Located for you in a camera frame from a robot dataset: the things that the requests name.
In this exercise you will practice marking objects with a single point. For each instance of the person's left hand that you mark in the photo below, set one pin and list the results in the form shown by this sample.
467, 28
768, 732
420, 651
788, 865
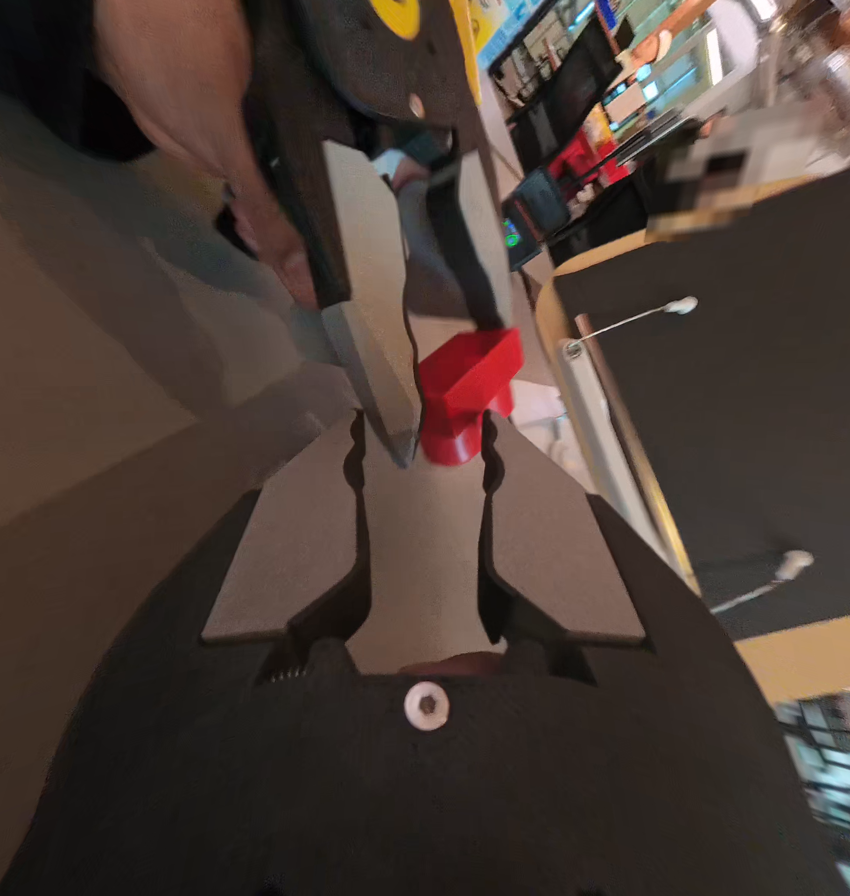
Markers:
187, 105

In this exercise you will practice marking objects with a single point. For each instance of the white stand ledge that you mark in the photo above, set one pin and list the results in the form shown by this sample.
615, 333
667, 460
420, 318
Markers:
593, 420

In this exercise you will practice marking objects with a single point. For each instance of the red plastic block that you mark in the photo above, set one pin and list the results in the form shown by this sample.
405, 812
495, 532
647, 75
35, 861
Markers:
467, 378

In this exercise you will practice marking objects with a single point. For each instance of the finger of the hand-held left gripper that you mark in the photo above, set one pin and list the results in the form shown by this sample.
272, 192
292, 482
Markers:
491, 238
369, 280

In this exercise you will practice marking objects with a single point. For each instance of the black battery charger case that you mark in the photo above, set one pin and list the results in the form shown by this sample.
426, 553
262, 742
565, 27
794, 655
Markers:
537, 196

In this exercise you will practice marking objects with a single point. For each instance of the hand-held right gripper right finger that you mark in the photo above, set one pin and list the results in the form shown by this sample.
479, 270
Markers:
565, 560

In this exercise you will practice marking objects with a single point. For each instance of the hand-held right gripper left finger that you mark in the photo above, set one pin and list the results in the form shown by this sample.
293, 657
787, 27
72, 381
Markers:
292, 553

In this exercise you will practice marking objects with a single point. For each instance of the white stand base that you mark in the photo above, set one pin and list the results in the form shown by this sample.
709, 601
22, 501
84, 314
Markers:
537, 413

